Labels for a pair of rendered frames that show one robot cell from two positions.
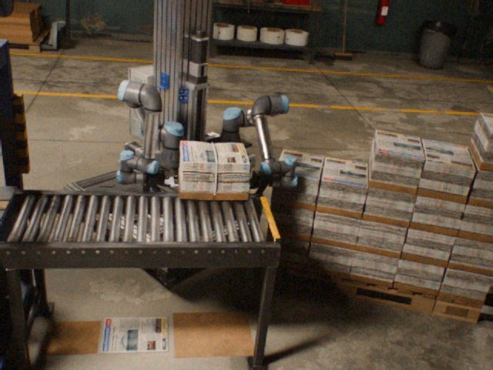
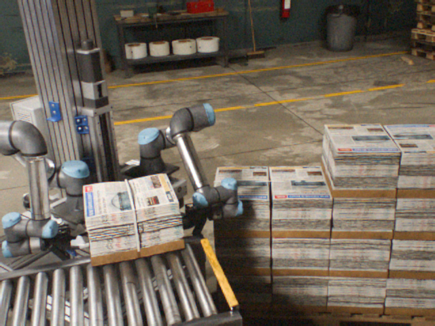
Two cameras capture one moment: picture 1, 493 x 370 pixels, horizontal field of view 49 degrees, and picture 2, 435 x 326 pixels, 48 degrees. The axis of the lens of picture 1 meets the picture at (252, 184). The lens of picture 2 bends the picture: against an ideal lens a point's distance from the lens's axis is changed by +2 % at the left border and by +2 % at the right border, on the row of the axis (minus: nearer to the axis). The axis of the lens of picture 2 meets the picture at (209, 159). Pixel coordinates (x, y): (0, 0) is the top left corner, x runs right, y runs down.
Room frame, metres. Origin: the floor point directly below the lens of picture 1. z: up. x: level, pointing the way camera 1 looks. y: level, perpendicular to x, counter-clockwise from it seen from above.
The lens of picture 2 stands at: (0.99, -0.04, 1.97)
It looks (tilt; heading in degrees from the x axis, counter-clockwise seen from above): 24 degrees down; 358
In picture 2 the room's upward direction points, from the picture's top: 3 degrees counter-clockwise
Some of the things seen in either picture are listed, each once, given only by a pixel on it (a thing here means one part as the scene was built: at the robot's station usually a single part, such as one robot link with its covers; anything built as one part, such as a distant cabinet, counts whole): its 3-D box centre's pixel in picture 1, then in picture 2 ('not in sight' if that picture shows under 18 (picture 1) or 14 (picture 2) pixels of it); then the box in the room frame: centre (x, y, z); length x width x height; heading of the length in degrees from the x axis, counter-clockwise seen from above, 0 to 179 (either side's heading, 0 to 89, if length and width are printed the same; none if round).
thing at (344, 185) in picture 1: (356, 230); (323, 248); (3.15, -0.72, 0.42); 1.17 x 0.39 x 0.83; 82
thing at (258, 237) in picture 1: (253, 221); (198, 280); (2.51, -0.03, 0.77); 0.47 x 0.05 x 0.05; 12
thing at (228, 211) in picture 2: (287, 180); (230, 208); (2.96, -0.21, 0.82); 0.11 x 0.08 x 0.09; 102
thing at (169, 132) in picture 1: (172, 133); (75, 176); (3.08, 0.52, 0.98); 0.13 x 0.12 x 0.14; 77
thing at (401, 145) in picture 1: (398, 143); (359, 137); (3.14, -0.86, 1.06); 0.37 x 0.29 x 0.01; 172
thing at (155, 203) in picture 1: (155, 221); (58, 310); (2.40, 0.48, 0.77); 0.47 x 0.05 x 0.05; 12
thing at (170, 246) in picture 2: (231, 184); (160, 229); (2.80, 0.12, 0.83); 0.29 x 0.16 x 0.04; 12
